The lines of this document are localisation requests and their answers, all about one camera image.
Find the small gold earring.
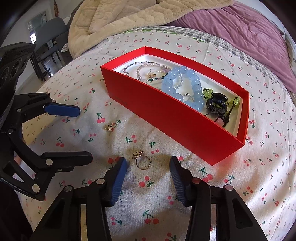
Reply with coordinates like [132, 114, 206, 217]
[147, 72, 158, 81]

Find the clear crystal bead bracelet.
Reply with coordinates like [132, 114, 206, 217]
[136, 64, 183, 91]

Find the purple quilted blanket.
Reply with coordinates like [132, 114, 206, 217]
[170, 1, 295, 92]

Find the black hair claw clip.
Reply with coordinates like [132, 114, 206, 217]
[206, 92, 228, 115]

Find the red open cardboard box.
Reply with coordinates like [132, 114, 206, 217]
[101, 46, 250, 165]

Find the multicolour seed bead bracelet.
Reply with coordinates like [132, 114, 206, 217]
[122, 61, 173, 77]

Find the beige fleece blanket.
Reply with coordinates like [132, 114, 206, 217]
[68, 0, 234, 59]

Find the green bead black cord bracelet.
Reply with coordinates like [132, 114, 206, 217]
[202, 87, 241, 128]

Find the small white pearl ring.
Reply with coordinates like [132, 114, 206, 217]
[151, 70, 168, 82]

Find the grey checked bed cover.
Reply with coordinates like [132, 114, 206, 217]
[122, 25, 296, 100]

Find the cherry print bed sheet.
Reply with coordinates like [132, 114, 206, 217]
[18, 32, 295, 240]

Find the grey chair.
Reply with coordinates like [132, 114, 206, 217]
[30, 17, 68, 81]

